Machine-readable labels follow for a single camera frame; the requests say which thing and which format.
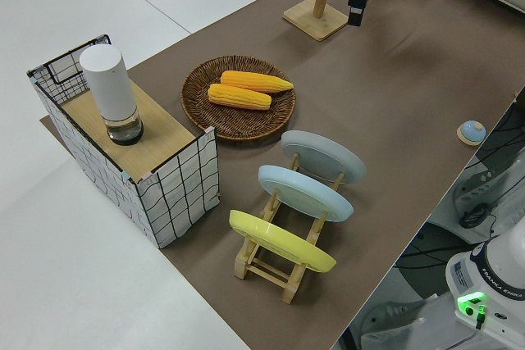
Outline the wooden plate rack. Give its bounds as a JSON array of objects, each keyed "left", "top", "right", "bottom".
[{"left": 234, "top": 152, "right": 346, "bottom": 305}]

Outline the wire grid wooden shelf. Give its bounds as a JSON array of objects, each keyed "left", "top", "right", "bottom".
[{"left": 26, "top": 33, "right": 221, "bottom": 249}]

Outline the yellow corn cob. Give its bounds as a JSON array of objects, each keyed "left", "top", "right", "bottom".
[
  {"left": 220, "top": 70, "right": 295, "bottom": 94},
  {"left": 208, "top": 83, "right": 273, "bottom": 111}
]

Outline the white cylinder bottle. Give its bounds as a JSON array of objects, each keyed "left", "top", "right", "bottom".
[{"left": 79, "top": 45, "right": 144, "bottom": 147}]

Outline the coiled black cable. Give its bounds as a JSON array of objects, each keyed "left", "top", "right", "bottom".
[{"left": 459, "top": 204, "right": 490, "bottom": 229}]

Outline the white power strip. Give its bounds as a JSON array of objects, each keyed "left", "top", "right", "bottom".
[{"left": 450, "top": 163, "right": 514, "bottom": 214}]

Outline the brown wicker basket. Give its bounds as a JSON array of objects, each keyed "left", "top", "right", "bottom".
[{"left": 180, "top": 55, "right": 297, "bottom": 145}]

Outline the brown table mat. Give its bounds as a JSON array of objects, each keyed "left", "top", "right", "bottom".
[{"left": 39, "top": 0, "right": 525, "bottom": 350}]

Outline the yellow plate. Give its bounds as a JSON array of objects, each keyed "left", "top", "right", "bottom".
[{"left": 228, "top": 209, "right": 338, "bottom": 273}]

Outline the light blue plate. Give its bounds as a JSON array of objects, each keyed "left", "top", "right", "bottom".
[{"left": 258, "top": 165, "right": 354, "bottom": 223}]

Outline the grey plate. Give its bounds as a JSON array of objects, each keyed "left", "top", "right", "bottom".
[{"left": 281, "top": 130, "right": 367, "bottom": 185}]

